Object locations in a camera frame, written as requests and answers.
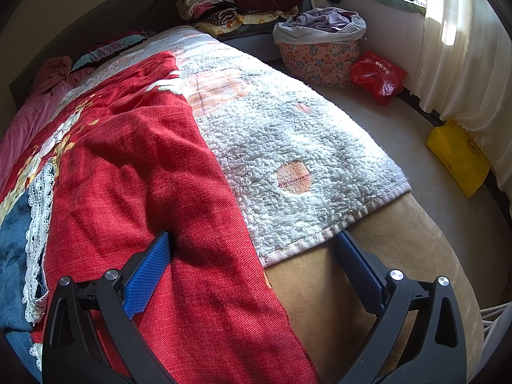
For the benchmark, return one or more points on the red plastic bag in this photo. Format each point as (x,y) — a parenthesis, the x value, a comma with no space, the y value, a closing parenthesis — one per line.
(378,76)

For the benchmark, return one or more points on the white fleecy blanket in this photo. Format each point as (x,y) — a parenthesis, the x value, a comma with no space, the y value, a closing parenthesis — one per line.
(280,136)

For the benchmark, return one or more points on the pink quilt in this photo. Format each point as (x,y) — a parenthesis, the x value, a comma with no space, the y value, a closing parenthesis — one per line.
(24,128)

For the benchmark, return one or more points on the pile of folded clothes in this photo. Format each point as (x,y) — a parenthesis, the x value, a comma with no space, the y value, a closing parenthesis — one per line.
(248,4)

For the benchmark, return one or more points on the patterned laundry basket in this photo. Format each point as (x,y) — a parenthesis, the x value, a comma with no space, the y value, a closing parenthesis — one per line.
(316,64)

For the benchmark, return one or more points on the beige bed sheet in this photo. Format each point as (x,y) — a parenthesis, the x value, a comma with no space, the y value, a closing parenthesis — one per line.
(320,308)

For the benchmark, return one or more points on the red floral blanket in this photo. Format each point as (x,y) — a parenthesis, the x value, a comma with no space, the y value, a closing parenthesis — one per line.
(132,176)

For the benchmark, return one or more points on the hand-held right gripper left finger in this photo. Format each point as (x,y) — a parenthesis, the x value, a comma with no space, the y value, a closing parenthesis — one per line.
(150,272)

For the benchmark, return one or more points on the dark quilted headboard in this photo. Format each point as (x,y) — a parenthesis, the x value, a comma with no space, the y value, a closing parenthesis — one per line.
(80,12)

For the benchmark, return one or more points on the cream curtain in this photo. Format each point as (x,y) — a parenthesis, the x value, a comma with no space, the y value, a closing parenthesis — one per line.
(460,68)

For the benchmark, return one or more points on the yellow plastic bag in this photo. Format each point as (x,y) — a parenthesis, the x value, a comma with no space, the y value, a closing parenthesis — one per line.
(456,156)

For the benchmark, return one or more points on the purple garment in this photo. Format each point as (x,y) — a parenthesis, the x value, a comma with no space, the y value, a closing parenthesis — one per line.
(316,20)

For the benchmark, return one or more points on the grey bedside cabinet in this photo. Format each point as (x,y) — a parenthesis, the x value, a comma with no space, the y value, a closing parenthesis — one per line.
(248,40)

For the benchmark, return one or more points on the patterned pillow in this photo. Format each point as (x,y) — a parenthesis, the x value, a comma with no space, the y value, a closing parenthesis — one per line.
(108,46)

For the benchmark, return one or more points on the white metal rack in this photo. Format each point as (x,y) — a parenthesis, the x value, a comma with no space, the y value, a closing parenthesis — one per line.
(496,316)

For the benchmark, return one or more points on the blue denim skirt lace trim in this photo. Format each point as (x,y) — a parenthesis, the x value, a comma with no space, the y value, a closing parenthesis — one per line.
(12,248)

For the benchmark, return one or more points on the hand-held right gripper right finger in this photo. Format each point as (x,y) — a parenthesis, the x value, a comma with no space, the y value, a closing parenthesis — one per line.
(358,270)

